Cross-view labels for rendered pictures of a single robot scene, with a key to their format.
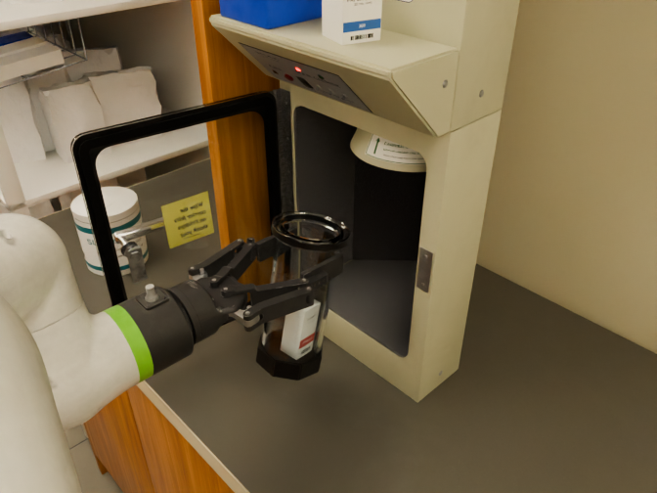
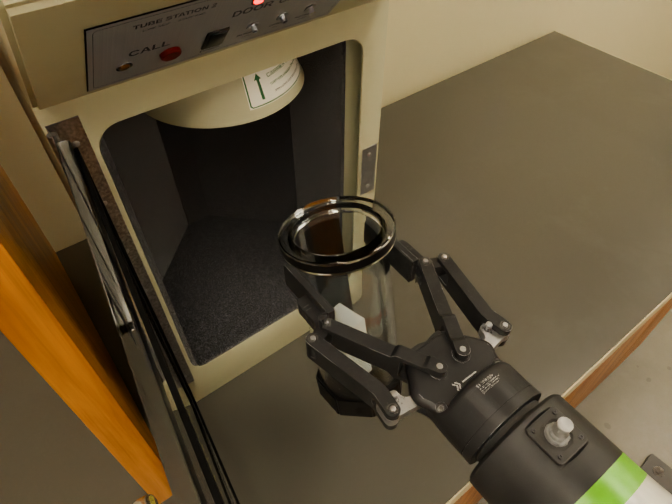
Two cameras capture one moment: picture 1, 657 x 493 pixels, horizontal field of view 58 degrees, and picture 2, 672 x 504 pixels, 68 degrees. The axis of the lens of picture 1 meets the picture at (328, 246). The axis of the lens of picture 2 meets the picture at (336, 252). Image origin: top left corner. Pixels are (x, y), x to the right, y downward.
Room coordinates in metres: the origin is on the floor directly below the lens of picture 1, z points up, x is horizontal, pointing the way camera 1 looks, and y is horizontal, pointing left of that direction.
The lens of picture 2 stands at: (0.67, 0.35, 1.58)
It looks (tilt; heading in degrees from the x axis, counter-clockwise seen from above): 48 degrees down; 276
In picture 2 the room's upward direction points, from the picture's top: straight up
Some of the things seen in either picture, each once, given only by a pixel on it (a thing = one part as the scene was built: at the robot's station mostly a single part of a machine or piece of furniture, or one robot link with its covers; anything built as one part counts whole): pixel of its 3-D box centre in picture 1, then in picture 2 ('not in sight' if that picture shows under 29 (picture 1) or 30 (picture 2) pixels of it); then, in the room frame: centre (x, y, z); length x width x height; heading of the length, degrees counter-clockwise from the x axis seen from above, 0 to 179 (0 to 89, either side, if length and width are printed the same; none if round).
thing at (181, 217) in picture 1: (197, 232); (195, 441); (0.79, 0.21, 1.19); 0.30 x 0.01 x 0.40; 126
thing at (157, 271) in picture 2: (403, 206); (213, 169); (0.87, -0.12, 1.19); 0.26 x 0.24 x 0.35; 44
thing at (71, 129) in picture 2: (285, 202); (144, 297); (0.88, 0.07, 1.19); 0.03 x 0.02 x 0.39; 44
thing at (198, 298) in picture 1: (209, 302); (463, 386); (0.58, 0.15, 1.22); 0.09 x 0.08 x 0.07; 132
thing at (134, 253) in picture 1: (135, 263); not in sight; (0.72, 0.28, 1.18); 0.02 x 0.02 x 0.06; 36
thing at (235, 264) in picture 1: (234, 270); (378, 353); (0.65, 0.13, 1.22); 0.11 x 0.01 x 0.04; 160
